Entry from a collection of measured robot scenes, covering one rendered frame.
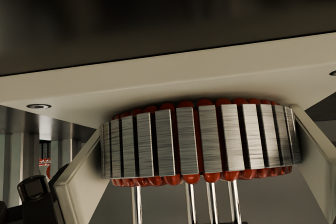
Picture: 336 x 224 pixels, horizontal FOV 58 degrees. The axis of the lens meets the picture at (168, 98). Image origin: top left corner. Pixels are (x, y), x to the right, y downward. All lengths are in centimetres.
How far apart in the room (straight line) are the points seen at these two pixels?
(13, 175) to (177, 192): 21
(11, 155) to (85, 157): 18
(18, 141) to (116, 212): 19
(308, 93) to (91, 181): 12
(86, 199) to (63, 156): 27
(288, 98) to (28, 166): 25
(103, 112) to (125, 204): 31
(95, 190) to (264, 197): 30
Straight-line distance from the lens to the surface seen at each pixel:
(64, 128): 31
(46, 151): 61
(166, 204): 44
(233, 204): 33
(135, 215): 27
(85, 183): 16
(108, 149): 16
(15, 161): 33
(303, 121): 17
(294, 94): 16
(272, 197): 44
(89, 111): 16
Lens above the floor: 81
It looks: 12 degrees down
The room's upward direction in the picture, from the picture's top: 176 degrees clockwise
